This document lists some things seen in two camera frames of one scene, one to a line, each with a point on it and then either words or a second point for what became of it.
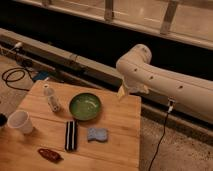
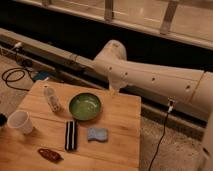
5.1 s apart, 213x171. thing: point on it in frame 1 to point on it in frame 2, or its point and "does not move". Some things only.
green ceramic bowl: [85, 106] does not move
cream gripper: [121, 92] to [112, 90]
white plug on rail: [18, 44] does not move
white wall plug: [171, 100] does not move
